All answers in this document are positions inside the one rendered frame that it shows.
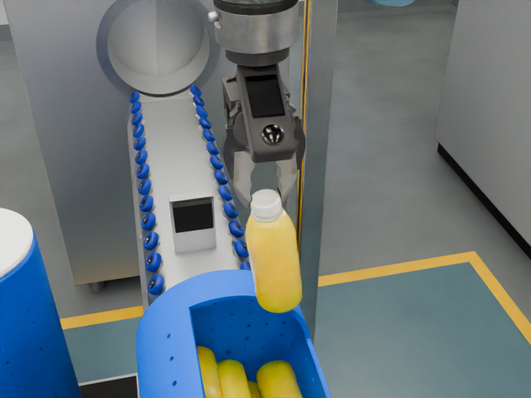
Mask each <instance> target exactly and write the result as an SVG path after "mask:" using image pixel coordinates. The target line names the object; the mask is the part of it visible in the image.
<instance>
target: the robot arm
mask: <svg viewBox="0 0 531 398"><path fill-rule="evenodd" d="M359 1H364V2H367V3H369V4H371V5H373V6H406V5H408V4H410V3H412V2H414V1H415V0H359ZM213 6H214V9H215V10H216V12H211V13H209V21H210V22H215V33H216V40H217V42H218V43H219V44H220V45H221V46H222V47H223V48H224V49H225V56H226V58H227V59H228V60H229V61H230V62H233V63H235V64H237V70H236V74H235V76H234V77H226V78H222V87H223V97H224V116H225V118H226V121H227V124H228V125H225V126H224V127H225V134H224V136H223V137H222V139H221V152H222V156H223V158H224V163H225V165H226V168H227V170H228V173H229V176H230V179H231V181H232V185H233V187H234V189H235V193H236V195H237V197H238V198H239V200H240V201H241V203H242V204H243V205H244V206H245V207H246V208H249V207H250V203H251V202H252V199H253V198H252V196H251V193H250V188H251V187H252V182H251V180H250V173H251V172H252V170H253V169H254V167H255V163H264V162H273V161H275V163H276V165H277V166H278V170H277V177H278V179H279V185H278V187H277V191H278V193H279V195H280V197H281V202H284V201H285V200H286V198H287V196H288V195H289V194H290V192H291V190H292V187H293V186H294V183H295V181H296V177H297V175H298V171H299V169H300V167H301V163H302V160H303V155H304V152H305V148H306V139H305V135H304V132H303V129H302V126H301V118H300V117H299V116H298V115H297V116H294V117H293V113H294V112H295V111H296V108H295V106H294V104H292V103H290V102H289V98H290V92H289V90H288V89H287V87H286V85H285V83H284V82H283V80H282V78H281V73H280V70H279V65H278V62H282V61H284V60H285V59H286V58H287V57H288V55H289V47H290V46H291V45H293V44H294V43H295V42H296V41H297V39H298V38H299V0H213ZM233 81H234V82H233ZM228 82H232V83H228ZM245 145H246V146H249V148H250V149H248V148H247V147H246V146H245Z"/></svg>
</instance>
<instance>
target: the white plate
mask: <svg viewBox="0 0 531 398"><path fill-rule="evenodd" d="M32 241H33V232H32V227H31V225H30V223H29V222H28V221H27V220H26V219H25V218H24V217H23V216H22V215H20V214H18V213H16V212H13V211H10V210H8V209H3V208H0V278H1V277H3V276H4V275H5V274H7V273H8V272H10V271H11V270H13V269H14V268H15V267H16V266H17V265H19V264H20V263H21V262H22V260H23V259H24V258H25V257H26V255H27V254H28V252H29V250H30V248H31V246H32Z"/></svg>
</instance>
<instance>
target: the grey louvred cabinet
mask: <svg viewBox="0 0 531 398"><path fill-rule="evenodd" d="M434 137H435V139H436V140H437V141H438V142H439V146H438V150H437V152H438V153H439V154H440V155H441V156H442V158H443V159H444V160H445V161H446V162H447V163H448V164H449V165H450V166H451V168H452V169H453V170H454V171H455V172H456V174H457V175H458V176H459V177H460V178H461V180H462V181H463V182H464V183H465V184H466V185H467V187H469V188H470V190H471V191H472V192H473V193H474V194H475V196H476V197H477V198H478V199H479V200H480V202H481V203H482V204H483V205H484V206H485V208H486V209H487V210H488V211H489V212H490V213H491V214H492V215H493V216H494V217H495V219H496V220H497V221H498V222H499V224H500V225H501V226H502V227H503V228H504V230H505V231H506V232H507V233H508V234H509V236H510V237H511V238H512V239H513V240H514V241H515V242H516V243H517V244H518V246H519V247H520V248H521V249H522V250H523V252H524V253H525V254H526V255H527V256H528V258H529V259H530V260H531V0H459V3H458V11H457V15H456V19H455V24H454V31H453V36H452V40H451V45H450V53H449V58H448V62H447V66H446V74H445V79H444V83H443V87H442V95H441V100H440V104H439V113H438V117H437V121H436V126H435V133H434Z"/></svg>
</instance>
